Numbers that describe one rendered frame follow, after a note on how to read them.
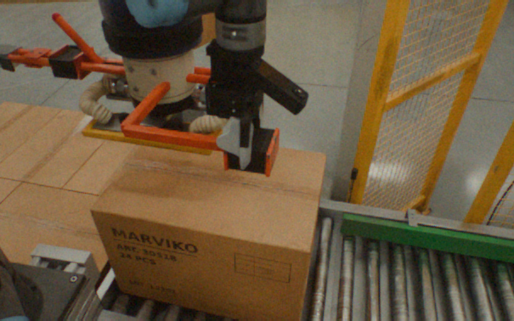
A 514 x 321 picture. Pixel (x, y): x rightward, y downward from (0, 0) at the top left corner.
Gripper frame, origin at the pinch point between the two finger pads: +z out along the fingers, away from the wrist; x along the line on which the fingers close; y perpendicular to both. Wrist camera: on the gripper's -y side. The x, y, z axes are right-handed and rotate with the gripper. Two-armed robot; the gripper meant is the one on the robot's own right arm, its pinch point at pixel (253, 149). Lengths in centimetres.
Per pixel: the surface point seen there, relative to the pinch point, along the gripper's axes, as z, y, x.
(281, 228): 32.3, -5.1, -10.7
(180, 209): 32.6, 22.3, -10.7
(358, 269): 78, -32, -37
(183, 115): 128, 102, -189
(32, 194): 74, 107, -39
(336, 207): 68, -21, -57
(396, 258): 72, -44, -41
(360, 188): 64, -29, -66
